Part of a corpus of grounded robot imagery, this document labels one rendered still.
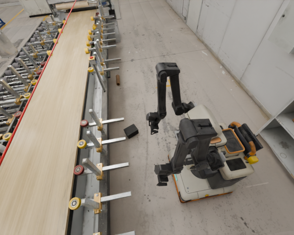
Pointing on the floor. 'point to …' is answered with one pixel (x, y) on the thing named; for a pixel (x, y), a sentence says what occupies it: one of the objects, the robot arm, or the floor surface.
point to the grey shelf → (287, 137)
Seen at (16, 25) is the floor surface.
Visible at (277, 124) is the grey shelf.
